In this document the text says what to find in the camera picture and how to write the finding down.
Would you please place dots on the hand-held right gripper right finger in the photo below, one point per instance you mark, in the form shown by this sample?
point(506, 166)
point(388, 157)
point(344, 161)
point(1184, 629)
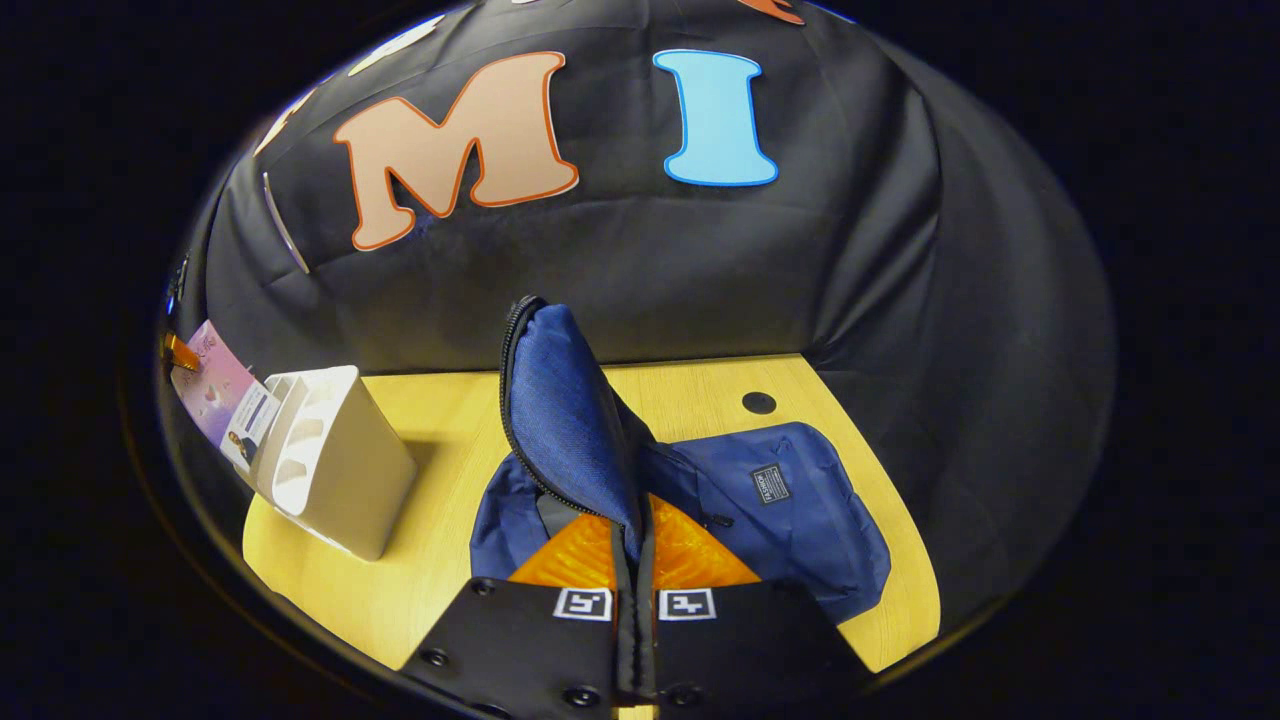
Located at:
point(740, 650)

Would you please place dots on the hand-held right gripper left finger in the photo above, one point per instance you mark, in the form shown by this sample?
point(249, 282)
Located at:
point(520, 640)

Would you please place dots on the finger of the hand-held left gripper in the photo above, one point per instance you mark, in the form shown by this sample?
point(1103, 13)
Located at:
point(182, 352)

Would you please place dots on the pink book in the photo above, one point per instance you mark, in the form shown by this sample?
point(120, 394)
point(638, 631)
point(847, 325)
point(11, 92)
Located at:
point(215, 385)

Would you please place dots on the blue schoolbag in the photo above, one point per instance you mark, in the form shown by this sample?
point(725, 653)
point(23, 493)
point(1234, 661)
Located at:
point(570, 400)

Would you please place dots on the black round desk grommet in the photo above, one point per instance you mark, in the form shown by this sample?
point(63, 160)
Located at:
point(758, 403)

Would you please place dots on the black backdrop cloth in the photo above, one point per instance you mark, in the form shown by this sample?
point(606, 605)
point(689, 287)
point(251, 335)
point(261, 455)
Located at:
point(700, 270)

